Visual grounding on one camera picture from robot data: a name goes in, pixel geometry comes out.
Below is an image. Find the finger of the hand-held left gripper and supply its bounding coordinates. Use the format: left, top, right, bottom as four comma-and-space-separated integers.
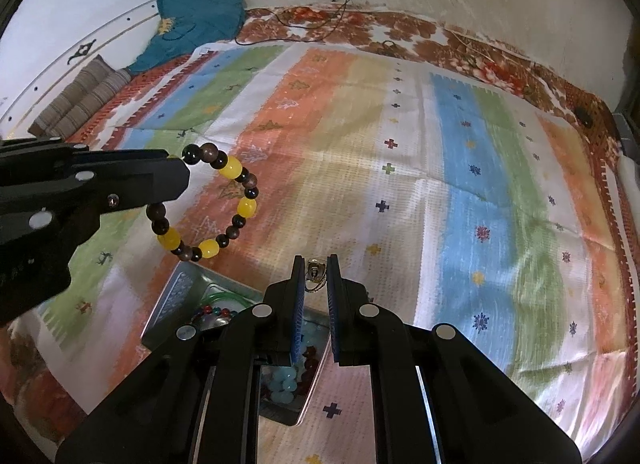
0, 158, 191, 246
0, 136, 174, 165

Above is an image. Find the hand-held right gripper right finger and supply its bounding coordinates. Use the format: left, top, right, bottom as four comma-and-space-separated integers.
326, 253, 581, 464

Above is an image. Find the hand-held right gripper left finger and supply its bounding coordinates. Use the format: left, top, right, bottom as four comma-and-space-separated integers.
55, 255, 305, 464

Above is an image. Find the small gold silver ornament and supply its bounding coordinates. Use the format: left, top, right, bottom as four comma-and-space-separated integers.
305, 257, 330, 294

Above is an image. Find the red bead bracelet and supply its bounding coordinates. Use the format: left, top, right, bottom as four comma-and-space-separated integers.
300, 346, 322, 386

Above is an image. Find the green bangle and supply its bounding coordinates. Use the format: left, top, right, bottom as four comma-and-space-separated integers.
202, 293, 257, 309

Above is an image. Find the multicoloured small bead bracelet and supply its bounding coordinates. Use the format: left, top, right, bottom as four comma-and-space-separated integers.
192, 306, 241, 328

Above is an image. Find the light blue bead bracelet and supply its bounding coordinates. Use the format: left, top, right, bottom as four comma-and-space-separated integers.
266, 325, 332, 406

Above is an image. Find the brown and yellow bead bracelet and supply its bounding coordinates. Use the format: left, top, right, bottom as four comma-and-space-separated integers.
145, 142, 261, 263

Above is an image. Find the metal tin box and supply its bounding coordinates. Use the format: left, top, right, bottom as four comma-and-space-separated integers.
140, 264, 334, 428

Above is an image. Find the brown striped folded cloth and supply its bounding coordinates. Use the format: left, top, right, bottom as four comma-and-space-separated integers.
27, 54, 132, 138

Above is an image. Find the white headboard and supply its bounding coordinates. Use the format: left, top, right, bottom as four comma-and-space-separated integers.
0, 0, 162, 139

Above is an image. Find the teal garment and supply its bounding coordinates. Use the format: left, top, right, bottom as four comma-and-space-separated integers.
127, 0, 249, 76

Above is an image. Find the floral brown bedsheet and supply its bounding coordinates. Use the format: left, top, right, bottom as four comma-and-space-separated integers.
0, 4, 640, 450

